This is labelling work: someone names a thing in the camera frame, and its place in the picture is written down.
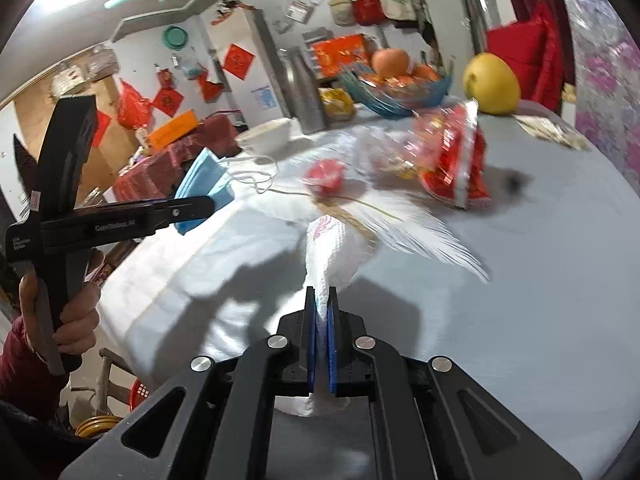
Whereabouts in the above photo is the red tinted plastic cup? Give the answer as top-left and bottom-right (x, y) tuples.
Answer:
(304, 158), (347, 198)

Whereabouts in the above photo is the grey white tablecloth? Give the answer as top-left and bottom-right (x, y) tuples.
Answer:
(97, 97), (640, 480)

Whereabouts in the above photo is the clear hanging plastic bag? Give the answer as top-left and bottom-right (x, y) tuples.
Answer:
(286, 0), (313, 23)

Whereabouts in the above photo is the red tote bag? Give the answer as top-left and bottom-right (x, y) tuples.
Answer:
(352, 0), (387, 26)

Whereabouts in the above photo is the red diamond paper on door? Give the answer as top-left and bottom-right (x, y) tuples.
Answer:
(92, 110), (112, 148)

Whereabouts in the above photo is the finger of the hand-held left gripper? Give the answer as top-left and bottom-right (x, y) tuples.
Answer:
(149, 196), (218, 235)

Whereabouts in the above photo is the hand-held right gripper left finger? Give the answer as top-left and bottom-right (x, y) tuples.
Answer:
(59, 286), (319, 480)

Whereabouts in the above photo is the orange cardboard box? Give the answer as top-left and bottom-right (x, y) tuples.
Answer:
(148, 111), (197, 151)

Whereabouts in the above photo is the blue face mask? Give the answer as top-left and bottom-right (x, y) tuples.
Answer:
(174, 146), (280, 237)

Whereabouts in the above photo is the cream hanging bag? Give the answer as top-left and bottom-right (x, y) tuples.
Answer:
(327, 0), (357, 27)

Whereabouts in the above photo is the person's left forearm red sleeve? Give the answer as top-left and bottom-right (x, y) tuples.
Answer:
(0, 317), (71, 423)

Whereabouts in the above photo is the green round basin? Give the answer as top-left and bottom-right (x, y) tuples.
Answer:
(162, 25), (188, 51)

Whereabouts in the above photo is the floral plastic sheet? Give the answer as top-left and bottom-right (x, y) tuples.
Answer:
(550, 0), (640, 196)

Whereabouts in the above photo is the old weathered wooden chair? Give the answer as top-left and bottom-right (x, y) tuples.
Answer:
(70, 347), (146, 416)

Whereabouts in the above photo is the clear plastic wrap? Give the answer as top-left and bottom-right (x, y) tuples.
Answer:
(352, 125), (418, 181)

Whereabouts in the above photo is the red diamond paper on refrigerator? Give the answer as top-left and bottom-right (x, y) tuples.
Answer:
(221, 43), (255, 81)

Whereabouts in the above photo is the yellow packet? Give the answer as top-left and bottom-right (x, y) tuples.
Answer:
(319, 87), (356, 118)

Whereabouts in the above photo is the red snack wrapper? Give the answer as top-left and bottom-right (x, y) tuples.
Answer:
(412, 100), (493, 211)

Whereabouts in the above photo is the white refrigerator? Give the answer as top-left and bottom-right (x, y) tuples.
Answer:
(207, 10), (296, 126)

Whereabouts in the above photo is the person's left hand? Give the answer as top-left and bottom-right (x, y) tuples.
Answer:
(19, 251), (104, 362)

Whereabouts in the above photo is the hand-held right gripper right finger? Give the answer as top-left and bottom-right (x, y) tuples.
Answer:
(327, 290), (583, 480)

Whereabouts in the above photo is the clear gold print plastic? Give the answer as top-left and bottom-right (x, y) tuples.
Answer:
(387, 157), (423, 182)

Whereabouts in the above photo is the white ceramic bowl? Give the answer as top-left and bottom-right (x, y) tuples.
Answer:
(235, 117), (292, 156)

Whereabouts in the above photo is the red diamond paper on wall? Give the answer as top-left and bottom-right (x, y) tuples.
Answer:
(151, 87), (183, 118)

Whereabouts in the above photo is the large orange apple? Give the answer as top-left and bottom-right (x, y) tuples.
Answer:
(371, 48), (412, 78)

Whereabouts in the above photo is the wooden door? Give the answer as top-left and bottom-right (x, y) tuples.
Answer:
(12, 72), (123, 206)

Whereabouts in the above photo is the beige paper wrapper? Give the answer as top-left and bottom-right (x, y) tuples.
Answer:
(512, 114), (591, 151)

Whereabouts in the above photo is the bamboo stool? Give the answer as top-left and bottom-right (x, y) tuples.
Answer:
(75, 414), (124, 438)

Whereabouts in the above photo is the red cushion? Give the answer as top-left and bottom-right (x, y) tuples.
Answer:
(485, 2), (573, 106)

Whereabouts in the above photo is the red plastic bag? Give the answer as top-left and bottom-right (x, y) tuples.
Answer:
(117, 80), (153, 128)

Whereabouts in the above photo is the stainless steel thermos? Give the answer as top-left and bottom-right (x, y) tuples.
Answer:
(280, 46), (331, 135)

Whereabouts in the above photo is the blue glass fruit bowl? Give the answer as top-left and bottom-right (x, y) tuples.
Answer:
(339, 62), (453, 120)

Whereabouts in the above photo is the white paper towel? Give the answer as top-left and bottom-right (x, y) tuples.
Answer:
(274, 214), (375, 418)

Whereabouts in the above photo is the black hanging bag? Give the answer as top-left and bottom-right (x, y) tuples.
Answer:
(410, 0), (437, 46)

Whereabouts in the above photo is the red gift box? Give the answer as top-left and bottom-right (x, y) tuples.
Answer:
(311, 33), (373, 79)

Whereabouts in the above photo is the red plastic basket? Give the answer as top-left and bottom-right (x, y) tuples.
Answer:
(129, 377), (153, 411)

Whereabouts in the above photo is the yellow pomelo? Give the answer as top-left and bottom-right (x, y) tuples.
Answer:
(462, 52), (522, 116)

